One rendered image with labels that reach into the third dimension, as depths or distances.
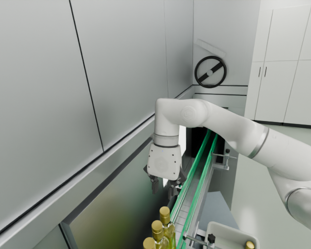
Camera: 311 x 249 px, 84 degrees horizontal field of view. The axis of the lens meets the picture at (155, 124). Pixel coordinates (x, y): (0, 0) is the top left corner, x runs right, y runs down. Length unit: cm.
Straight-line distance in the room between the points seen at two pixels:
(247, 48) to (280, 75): 288
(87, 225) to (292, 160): 49
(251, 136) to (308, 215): 19
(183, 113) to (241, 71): 91
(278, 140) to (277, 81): 371
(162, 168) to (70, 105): 30
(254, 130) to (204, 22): 99
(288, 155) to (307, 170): 4
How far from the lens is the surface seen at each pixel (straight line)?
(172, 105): 46
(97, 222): 56
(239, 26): 129
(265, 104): 424
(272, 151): 45
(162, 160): 51
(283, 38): 408
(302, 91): 426
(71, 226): 49
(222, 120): 53
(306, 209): 50
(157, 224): 62
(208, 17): 132
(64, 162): 45
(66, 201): 46
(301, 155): 47
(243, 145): 44
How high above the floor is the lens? 166
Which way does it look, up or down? 23 degrees down
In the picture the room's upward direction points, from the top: 4 degrees counter-clockwise
